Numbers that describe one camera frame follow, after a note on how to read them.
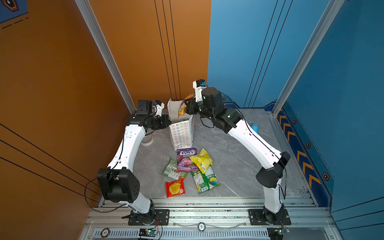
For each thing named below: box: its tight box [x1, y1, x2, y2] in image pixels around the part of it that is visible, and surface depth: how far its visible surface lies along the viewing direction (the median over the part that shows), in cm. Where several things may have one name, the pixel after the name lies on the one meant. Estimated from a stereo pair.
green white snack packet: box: [162, 157, 182, 180], surface depth 90 cm
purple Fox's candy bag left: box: [176, 147, 199, 173], surface depth 91 cm
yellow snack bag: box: [189, 148, 214, 174], surface depth 88 cm
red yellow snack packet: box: [165, 176, 186, 198], surface depth 84 cm
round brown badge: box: [100, 227, 111, 238], surface depth 71 cm
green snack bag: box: [190, 165, 221, 194], surface depth 85 cm
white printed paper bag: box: [167, 98, 194, 151], surface depth 87 cm
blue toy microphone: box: [251, 123, 259, 133], surface depth 109 cm
